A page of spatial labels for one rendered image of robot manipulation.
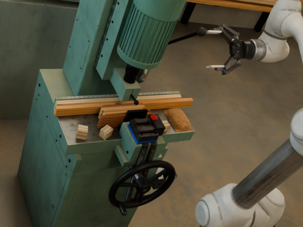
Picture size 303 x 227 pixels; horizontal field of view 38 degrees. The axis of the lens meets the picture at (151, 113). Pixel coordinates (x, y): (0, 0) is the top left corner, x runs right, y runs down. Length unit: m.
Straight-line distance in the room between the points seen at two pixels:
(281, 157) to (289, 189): 1.94
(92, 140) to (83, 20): 0.53
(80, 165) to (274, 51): 0.93
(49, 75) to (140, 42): 0.67
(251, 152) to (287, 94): 1.11
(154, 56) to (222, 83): 2.51
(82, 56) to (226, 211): 0.89
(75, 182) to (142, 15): 0.77
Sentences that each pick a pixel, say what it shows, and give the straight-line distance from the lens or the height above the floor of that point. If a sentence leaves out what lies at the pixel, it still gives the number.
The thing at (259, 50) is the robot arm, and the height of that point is 1.33.
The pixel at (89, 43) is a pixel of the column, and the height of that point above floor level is 1.11.
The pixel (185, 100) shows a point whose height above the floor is 0.94.
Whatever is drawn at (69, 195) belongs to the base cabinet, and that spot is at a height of 0.56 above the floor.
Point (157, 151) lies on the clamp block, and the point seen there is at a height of 0.92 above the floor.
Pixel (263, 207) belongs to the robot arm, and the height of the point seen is 0.87.
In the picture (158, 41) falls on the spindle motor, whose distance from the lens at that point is 1.62.
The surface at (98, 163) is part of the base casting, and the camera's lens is 1.87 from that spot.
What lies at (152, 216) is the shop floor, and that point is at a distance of 2.77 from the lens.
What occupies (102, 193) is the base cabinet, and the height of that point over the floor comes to 0.53.
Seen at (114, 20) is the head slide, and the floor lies 1.27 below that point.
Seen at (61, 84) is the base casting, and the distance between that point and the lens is 2.11.
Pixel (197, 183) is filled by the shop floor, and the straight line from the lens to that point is 3.08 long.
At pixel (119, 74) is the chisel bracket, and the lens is 1.83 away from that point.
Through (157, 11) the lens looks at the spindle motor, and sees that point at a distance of 1.54.
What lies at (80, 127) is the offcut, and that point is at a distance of 1.72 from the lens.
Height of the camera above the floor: 2.13
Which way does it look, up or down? 39 degrees down
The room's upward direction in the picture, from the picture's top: 24 degrees clockwise
